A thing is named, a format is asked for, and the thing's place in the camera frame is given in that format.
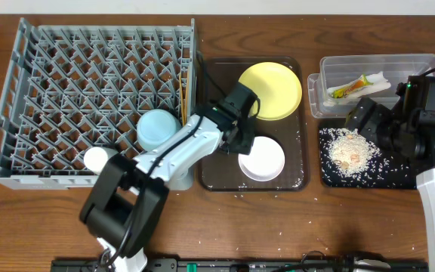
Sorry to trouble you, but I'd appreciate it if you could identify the dark brown serving tray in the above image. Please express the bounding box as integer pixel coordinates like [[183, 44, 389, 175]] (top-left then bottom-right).
[[195, 56, 310, 192]]

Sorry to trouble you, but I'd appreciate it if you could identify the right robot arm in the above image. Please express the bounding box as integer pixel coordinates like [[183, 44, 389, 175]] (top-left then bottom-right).
[[344, 75, 435, 271]]

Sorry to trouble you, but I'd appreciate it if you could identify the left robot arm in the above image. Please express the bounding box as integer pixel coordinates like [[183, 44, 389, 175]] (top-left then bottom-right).
[[79, 83, 261, 271]]

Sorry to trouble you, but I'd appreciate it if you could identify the grey plastic dishwasher rack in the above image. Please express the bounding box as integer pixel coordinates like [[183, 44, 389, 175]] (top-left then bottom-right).
[[0, 19, 197, 190]]

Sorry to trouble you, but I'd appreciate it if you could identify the white pink bowl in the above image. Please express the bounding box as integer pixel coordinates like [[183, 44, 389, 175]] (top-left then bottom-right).
[[238, 136, 285, 182]]

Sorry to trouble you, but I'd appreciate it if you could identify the yellow round plate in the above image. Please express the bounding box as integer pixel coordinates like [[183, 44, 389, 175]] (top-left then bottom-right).
[[239, 62, 302, 121]]

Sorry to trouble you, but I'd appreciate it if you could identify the black rectangular tray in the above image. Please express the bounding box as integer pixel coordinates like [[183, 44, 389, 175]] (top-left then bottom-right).
[[317, 119, 430, 190]]

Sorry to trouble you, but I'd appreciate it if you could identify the white napkin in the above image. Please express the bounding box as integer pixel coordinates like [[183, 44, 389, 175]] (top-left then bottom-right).
[[322, 71, 391, 106]]

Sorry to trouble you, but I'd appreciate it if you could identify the white cup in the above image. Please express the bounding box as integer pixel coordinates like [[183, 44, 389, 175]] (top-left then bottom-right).
[[84, 147, 118, 175]]

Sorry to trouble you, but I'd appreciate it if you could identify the rice food waste pile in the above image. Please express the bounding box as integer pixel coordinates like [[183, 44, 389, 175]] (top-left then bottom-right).
[[319, 127, 415, 188]]

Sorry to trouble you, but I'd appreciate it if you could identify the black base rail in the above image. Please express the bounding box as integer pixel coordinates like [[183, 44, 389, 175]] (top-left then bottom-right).
[[50, 257, 430, 272]]

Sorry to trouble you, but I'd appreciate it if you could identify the green orange snack wrapper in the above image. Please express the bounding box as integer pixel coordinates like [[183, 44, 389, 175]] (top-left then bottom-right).
[[331, 74, 372, 99]]

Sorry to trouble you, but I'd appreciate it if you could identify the clear plastic bin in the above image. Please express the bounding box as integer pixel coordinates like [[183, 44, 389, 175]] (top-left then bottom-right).
[[307, 54, 435, 119]]

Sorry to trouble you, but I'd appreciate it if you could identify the light blue bowl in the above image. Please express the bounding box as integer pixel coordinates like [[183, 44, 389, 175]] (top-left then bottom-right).
[[137, 109, 181, 151]]

